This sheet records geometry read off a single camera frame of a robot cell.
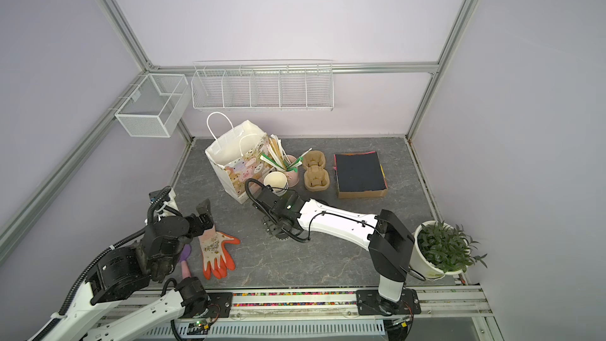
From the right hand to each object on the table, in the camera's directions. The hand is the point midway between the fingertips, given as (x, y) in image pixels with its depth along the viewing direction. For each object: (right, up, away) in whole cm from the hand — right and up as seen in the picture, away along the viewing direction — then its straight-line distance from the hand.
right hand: (276, 218), depth 81 cm
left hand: (-20, +7, -16) cm, 27 cm away
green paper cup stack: (-2, +11, +14) cm, 18 cm away
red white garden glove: (-21, -15, 0) cm, 26 cm away
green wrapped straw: (+5, +18, +15) cm, 23 cm away
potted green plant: (+50, -5, -14) cm, 52 cm away
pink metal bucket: (+4, +13, +16) cm, 21 cm away
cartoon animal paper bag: (-19, +21, +13) cm, 31 cm away
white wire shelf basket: (+8, +54, +24) cm, 59 cm away
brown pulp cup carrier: (+14, +12, +21) cm, 29 cm away
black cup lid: (+1, -8, +5) cm, 9 cm away
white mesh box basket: (-54, +43, +19) cm, 71 cm away
